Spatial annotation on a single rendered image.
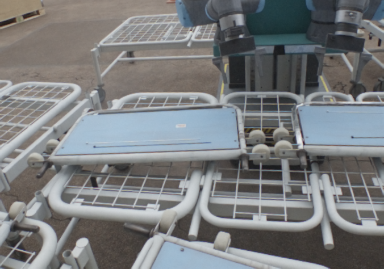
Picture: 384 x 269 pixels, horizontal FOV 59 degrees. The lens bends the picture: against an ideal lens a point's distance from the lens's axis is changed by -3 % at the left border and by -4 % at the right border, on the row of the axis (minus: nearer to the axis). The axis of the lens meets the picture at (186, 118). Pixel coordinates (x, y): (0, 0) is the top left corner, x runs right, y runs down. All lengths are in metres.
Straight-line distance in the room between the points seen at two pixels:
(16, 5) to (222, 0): 6.13
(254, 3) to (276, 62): 0.69
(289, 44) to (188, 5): 0.53
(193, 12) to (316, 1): 0.55
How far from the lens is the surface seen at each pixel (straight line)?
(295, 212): 1.24
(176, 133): 1.39
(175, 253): 0.92
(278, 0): 1.92
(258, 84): 2.11
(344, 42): 1.36
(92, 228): 1.88
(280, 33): 1.97
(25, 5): 7.34
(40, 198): 1.40
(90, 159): 1.33
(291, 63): 2.11
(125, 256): 1.72
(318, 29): 1.83
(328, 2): 1.51
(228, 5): 1.32
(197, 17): 1.71
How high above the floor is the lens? 1.29
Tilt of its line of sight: 29 degrees down
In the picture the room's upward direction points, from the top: 6 degrees counter-clockwise
